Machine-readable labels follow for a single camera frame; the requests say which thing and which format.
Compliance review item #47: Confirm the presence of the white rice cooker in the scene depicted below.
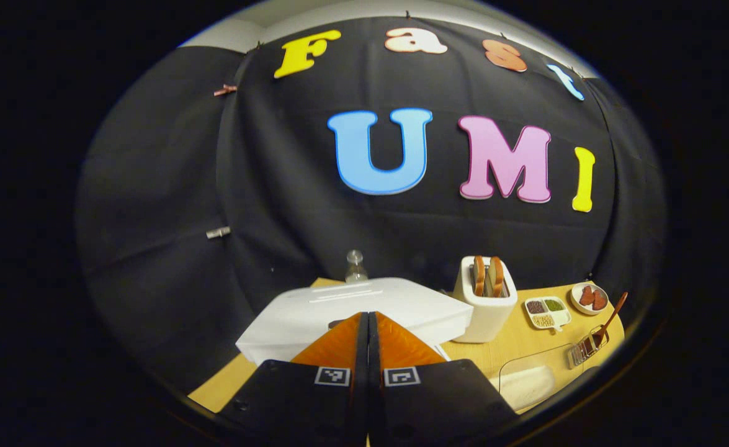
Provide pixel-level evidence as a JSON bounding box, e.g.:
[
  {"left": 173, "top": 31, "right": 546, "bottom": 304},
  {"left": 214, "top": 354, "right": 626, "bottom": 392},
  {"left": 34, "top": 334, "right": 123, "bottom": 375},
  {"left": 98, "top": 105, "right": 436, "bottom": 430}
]
[{"left": 235, "top": 278, "right": 474, "bottom": 367}]

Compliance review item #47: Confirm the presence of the white rice heap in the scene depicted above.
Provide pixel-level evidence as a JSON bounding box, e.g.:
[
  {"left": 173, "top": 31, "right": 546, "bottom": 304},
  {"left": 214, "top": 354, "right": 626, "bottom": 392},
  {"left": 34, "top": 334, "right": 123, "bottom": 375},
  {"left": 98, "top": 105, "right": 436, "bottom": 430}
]
[{"left": 502, "top": 365, "right": 556, "bottom": 409}]

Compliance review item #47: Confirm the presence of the clear glass dish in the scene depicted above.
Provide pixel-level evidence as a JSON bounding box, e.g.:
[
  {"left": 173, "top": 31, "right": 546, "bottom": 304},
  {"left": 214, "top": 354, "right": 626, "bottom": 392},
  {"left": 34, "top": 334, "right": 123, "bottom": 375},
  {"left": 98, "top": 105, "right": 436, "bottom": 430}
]
[{"left": 498, "top": 343, "right": 582, "bottom": 412}]

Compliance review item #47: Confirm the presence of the small glass bottle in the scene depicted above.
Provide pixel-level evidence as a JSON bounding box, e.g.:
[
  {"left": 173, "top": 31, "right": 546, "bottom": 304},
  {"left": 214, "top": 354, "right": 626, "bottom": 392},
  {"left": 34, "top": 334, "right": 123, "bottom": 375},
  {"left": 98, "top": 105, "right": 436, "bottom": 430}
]
[{"left": 346, "top": 250, "right": 369, "bottom": 284}]

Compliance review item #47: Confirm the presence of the round white plate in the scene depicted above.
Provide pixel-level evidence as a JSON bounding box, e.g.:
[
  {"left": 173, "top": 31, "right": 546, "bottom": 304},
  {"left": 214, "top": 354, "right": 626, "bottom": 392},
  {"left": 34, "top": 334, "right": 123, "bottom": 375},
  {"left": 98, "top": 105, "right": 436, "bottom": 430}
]
[{"left": 570, "top": 282, "right": 609, "bottom": 316}]

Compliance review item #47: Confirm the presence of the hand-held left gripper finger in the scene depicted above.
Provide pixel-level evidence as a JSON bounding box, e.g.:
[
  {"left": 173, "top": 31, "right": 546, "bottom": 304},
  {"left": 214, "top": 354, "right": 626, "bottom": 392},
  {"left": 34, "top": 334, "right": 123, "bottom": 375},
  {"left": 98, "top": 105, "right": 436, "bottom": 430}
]
[
  {"left": 220, "top": 312, "right": 370, "bottom": 446},
  {"left": 367, "top": 312, "right": 519, "bottom": 446}
]

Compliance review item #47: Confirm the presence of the white toaster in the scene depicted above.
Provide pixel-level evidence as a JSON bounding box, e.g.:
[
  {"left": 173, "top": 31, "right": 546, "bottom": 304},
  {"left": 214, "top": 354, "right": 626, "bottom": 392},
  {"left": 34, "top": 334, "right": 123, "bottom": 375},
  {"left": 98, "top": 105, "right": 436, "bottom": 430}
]
[{"left": 453, "top": 256, "right": 518, "bottom": 344}]

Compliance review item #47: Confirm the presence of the white divided dish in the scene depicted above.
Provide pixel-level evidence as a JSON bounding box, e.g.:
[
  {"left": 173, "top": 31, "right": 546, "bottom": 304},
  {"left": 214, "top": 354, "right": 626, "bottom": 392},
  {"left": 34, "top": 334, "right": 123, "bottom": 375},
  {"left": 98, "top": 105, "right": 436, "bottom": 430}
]
[{"left": 524, "top": 296, "right": 572, "bottom": 333}]

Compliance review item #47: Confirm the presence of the brown wooden spoon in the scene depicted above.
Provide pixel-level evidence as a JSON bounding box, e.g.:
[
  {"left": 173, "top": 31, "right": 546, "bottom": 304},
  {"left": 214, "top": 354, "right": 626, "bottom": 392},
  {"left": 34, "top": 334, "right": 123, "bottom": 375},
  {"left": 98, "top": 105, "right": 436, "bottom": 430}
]
[{"left": 591, "top": 292, "right": 628, "bottom": 348}]

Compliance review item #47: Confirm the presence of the black backdrop cloth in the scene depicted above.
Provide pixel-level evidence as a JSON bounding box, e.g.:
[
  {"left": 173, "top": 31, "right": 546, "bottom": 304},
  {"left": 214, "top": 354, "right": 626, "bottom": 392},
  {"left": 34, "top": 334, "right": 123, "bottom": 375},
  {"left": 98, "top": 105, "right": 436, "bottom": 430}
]
[{"left": 76, "top": 16, "right": 669, "bottom": 398}]

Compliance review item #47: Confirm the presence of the metal wire chopstick holder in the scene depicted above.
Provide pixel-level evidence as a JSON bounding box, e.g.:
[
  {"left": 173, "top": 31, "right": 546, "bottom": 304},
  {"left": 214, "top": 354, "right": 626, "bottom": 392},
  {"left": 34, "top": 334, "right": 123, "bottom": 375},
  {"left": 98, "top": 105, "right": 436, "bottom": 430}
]
[{"left": 568, "top": 324, "right": 610, "bottom": 368}]

